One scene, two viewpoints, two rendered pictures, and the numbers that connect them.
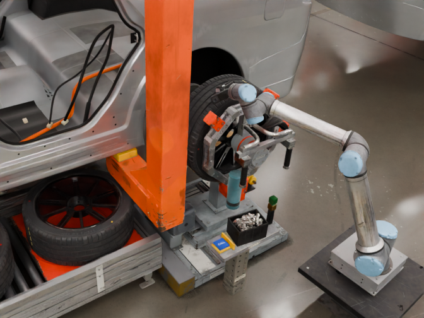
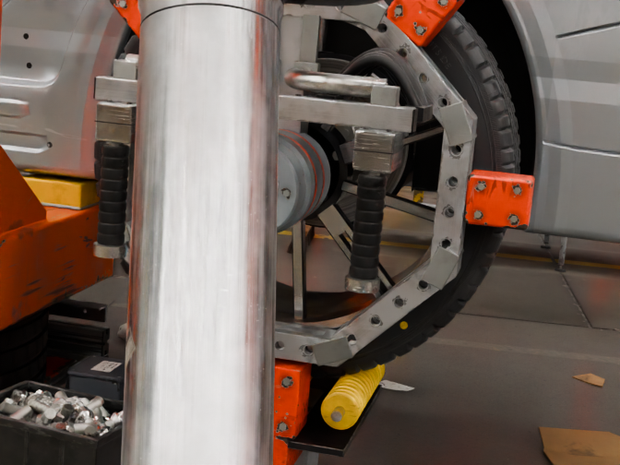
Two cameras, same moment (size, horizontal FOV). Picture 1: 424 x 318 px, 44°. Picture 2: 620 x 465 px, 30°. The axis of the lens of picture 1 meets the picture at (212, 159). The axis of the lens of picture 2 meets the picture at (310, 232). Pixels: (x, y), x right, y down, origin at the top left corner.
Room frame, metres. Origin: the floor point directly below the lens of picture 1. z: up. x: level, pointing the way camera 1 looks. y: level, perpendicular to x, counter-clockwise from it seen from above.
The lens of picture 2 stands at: (1.59, -1.51, 1.07)
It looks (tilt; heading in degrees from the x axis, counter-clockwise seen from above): 10 degrees down; 51
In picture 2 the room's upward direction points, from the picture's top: 5 degrees clockwise
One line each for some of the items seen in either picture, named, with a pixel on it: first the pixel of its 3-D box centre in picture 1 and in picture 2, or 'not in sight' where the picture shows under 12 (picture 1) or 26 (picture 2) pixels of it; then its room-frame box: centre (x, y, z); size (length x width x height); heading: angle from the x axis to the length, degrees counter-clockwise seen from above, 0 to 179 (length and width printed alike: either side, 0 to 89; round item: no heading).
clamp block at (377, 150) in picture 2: (287, 141); (379, 147); (2.57, -0.43, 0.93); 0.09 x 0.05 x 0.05; 39
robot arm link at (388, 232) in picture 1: (380, 238); not in sight; (2.16, -0.99, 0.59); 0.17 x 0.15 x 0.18; 153
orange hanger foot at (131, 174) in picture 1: (136, 166); (23, 207); (2.51, 0.45, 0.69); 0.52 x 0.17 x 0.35; 39
